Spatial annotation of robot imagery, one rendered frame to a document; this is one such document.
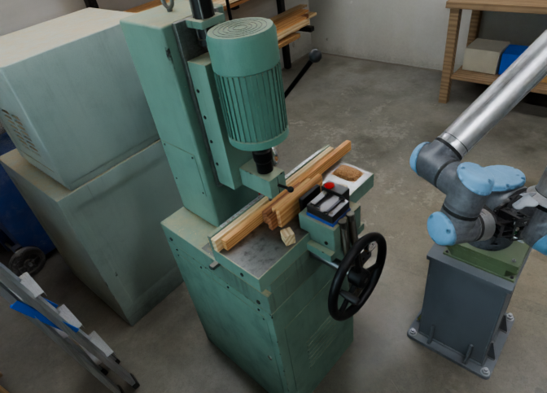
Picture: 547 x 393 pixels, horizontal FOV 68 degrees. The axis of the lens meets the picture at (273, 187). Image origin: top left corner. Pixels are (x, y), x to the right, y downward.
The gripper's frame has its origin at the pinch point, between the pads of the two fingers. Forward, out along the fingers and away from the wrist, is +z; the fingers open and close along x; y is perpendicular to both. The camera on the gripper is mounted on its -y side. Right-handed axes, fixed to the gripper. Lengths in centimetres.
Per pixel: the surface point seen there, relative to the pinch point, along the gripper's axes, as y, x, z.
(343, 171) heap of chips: -44, 0, -37
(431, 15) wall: -260, 70, 177
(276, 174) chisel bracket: -34, 4, -68
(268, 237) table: -30, -16, -71
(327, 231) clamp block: -18, -9, -57
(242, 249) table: -29, -19, -79
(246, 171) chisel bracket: -41, 3, -76
